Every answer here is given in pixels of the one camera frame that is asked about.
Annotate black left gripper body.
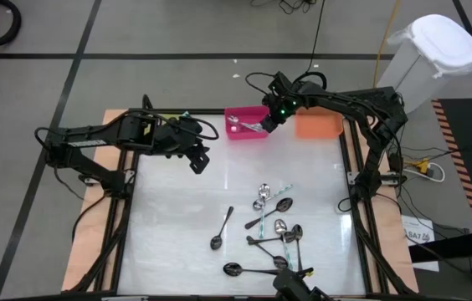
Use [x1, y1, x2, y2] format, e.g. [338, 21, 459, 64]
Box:
[156, 118, 211, 159]

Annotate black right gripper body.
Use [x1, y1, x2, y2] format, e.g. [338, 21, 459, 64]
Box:
[262, 93, 299, 125]

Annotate checkered teal handle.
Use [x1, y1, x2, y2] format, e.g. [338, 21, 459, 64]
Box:
[238, 120, 269, 133]

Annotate pink plastic bin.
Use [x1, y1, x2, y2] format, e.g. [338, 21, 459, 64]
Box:
[223, 105, 271, 141]

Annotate orange plastic bin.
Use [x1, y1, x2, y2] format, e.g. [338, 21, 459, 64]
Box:
[294, 106, 345, 140]

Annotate light wooden base board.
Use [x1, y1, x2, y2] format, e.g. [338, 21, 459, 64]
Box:
[60, 109, 420, 293]

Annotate yellow plug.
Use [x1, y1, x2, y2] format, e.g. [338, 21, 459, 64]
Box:
[413, 158, 432, 173]

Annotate white lidded trash can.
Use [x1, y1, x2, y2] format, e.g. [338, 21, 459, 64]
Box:
[376, 13, 472, 115]

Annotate hazard striped floor mat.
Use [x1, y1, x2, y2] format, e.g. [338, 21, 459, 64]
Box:
[430, 98, 472, 231]

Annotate white paper label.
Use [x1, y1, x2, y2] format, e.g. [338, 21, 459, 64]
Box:
[401, 214, 440, 273]

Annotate black floor beam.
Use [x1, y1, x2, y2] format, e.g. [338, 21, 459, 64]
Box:
[407, 237, 472, 264]

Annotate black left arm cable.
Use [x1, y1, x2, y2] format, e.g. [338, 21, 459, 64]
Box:
[126, 107, 220, 141]

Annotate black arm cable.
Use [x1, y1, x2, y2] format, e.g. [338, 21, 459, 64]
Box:
[244, 70, 329, 98]
[126, 107, 220, 141]

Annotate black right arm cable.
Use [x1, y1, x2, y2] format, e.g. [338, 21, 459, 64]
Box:
[244, 70, 329, 98]

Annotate black hanging cable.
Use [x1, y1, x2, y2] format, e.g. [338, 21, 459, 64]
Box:
[305, 0, 326, 75]

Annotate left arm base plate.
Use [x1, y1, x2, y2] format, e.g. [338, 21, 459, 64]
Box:
[79, 169, 136, 187]

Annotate tangled black floor cables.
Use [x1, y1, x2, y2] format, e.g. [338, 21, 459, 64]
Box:
[250, 0, 317, 14]

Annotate black utensil handle vertical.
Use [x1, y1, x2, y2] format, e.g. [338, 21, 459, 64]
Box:
[246, 231, 297, 246]

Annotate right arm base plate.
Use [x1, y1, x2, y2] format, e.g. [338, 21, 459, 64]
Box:
[346, 171, 407, 187]

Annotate yellow hanging cable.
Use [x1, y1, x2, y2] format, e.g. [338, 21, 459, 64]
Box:
[372, 0, 401, 89]

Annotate black floor cable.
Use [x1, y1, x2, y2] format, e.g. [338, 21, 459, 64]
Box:
[51, 165, 110, 243]

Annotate black mount block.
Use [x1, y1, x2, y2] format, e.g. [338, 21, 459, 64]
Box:
[272, 267, 333, 301]

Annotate white power cable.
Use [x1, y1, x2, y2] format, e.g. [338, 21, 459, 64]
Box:
[403, 161, 446, 184]

